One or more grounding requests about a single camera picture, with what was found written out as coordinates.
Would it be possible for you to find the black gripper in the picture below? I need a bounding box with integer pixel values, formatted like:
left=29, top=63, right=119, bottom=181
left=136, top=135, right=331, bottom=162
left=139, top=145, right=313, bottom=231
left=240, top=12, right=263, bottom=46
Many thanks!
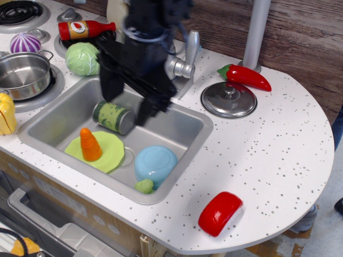
left=96, top=36, right=176, bottom=126

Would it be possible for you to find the orange toy carrot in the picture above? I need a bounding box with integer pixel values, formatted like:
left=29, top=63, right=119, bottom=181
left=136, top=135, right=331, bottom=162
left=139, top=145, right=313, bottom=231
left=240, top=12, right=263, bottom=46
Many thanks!
left=80, top=128, right=102, bottom=162

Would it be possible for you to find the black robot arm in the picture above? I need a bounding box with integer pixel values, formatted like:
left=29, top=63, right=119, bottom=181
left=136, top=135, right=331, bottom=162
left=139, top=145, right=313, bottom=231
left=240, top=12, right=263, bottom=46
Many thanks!
left=96, top=1, right=193, bottom=126

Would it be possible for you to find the light green plate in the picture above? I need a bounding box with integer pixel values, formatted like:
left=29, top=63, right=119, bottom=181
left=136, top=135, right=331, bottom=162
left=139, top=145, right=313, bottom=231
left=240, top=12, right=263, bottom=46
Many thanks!
left=64, top=131, right=124, bottom=173

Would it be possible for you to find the green labelled tin can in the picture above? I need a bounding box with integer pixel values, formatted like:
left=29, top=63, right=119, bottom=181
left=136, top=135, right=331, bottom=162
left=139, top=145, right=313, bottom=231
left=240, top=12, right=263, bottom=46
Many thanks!
left=92, top=101, right=136, bottom=135

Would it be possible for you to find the silver toy faucet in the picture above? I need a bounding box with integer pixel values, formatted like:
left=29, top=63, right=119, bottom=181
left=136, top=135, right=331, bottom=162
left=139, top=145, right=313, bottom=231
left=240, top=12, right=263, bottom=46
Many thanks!
left=165, top=30, right=200, bottom=99

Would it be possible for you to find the grey sink basin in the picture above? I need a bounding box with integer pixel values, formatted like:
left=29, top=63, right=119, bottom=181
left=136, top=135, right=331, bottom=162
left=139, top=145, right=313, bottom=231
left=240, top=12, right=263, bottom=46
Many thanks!
left=18, top=75, right=213, bottom=205

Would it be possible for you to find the green toy cabbage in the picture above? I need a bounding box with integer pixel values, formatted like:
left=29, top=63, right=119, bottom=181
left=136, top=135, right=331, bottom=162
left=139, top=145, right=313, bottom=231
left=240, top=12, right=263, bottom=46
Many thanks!
left=65, top=42, right=100, bottom=76

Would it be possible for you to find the light blue bowl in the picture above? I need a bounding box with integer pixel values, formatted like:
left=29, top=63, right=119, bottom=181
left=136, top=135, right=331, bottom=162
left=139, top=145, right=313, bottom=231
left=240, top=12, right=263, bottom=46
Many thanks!
left=135, top=145, right=178, bottom=190

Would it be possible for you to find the cream toy jug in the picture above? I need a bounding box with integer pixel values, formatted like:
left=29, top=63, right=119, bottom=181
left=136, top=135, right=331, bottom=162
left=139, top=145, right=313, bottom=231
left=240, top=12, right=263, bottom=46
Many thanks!
left=106, top=0, right=128, bottom=27

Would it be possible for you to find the small green toy vegetable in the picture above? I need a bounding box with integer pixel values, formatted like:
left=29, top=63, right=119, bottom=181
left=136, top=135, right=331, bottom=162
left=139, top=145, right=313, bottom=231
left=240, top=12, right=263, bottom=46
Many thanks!
left=134, top=179, right=154, bottom=194

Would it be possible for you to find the red toy ketchup bottle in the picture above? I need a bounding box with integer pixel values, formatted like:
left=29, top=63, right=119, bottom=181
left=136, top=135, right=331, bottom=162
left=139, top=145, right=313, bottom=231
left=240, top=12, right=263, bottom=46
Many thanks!
left=58, top=20, right=116, bottom=41

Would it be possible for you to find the steel pot lid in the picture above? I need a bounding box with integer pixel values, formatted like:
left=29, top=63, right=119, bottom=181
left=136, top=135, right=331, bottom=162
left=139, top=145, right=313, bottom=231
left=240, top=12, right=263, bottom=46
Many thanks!
left=200, top=82, right=257, bottom=119

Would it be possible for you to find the grey stove knob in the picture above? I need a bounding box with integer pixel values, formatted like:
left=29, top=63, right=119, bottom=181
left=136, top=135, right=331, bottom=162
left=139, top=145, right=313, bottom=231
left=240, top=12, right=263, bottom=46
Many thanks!
left=27, top=28, right=51, bottom=44
left=57, top=8, right=83, bottom=22

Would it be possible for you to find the red toy chili pepper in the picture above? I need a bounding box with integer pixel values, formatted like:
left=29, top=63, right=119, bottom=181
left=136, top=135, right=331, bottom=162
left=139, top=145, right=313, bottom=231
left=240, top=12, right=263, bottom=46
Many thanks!
left=217, top=64, right=272, bottom=92

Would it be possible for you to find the steel cooking pot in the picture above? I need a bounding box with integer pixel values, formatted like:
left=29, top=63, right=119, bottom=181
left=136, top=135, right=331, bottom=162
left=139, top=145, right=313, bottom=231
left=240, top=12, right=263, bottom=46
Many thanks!
left=1, top=51, right=54, bottom=101

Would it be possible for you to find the purple toy onion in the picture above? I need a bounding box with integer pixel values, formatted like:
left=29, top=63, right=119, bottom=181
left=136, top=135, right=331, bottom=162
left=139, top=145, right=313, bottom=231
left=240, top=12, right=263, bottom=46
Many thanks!
left=10, top=33, right=41, bottom=53

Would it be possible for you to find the yellow toy bell pepper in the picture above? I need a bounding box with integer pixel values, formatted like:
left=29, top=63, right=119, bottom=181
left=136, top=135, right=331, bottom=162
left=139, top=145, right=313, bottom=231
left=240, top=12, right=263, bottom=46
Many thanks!
left=1, top=93, right=17, bottom=135

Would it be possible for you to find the black coil stove burner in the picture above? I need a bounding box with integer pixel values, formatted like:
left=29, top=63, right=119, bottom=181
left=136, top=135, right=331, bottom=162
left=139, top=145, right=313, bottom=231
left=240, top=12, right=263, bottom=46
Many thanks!
left=1, top=1, right=43, bottom=25

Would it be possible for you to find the grey vertical pole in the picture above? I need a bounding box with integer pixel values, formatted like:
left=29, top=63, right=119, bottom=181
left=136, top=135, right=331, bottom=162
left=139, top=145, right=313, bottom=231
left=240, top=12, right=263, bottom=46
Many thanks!
left=239, top=0, right=271, bottom=73

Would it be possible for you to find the yellow toy on floor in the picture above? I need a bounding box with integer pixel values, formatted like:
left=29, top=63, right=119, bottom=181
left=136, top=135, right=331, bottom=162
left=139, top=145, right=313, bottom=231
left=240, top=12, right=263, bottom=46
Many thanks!
left=10, top=237, right=40, bottom=256

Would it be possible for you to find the grey caster wheel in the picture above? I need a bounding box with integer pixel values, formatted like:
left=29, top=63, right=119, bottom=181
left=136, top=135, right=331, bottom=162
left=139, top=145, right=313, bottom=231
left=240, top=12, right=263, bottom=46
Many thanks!
left=292, top=205, right=318, bottom=232

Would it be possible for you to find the grey oven door handle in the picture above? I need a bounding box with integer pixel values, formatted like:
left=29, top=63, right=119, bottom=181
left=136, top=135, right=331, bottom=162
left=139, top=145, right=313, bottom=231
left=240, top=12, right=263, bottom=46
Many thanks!
left=7, top=188, right=92, bottom=256

